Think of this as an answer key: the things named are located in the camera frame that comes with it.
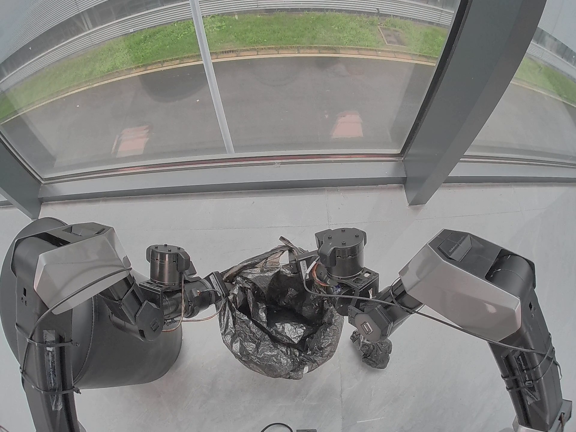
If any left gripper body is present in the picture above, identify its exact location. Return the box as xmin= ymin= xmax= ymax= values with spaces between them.
xmin=179 ymin=271 xmax=229 ymax=321

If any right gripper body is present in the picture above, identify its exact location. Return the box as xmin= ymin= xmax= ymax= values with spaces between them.
xmin=295 ymin=259 xmax=336 ymax=293

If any black plastic bag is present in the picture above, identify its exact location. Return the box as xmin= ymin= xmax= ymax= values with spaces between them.
xmin=218 ymin=236 xmax=345 ymax=380

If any crumpled black plastic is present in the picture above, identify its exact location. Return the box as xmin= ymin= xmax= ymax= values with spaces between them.
xmin=350 ymin=329 xmax=393 ymax=370

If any dark grey round chair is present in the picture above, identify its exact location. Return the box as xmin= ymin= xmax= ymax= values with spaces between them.
xmin=0 ymin=216 xmax=184 ymax=389

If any window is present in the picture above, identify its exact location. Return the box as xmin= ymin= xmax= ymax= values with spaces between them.
xmin=0 ymin=0 xmax=576 ymax=220

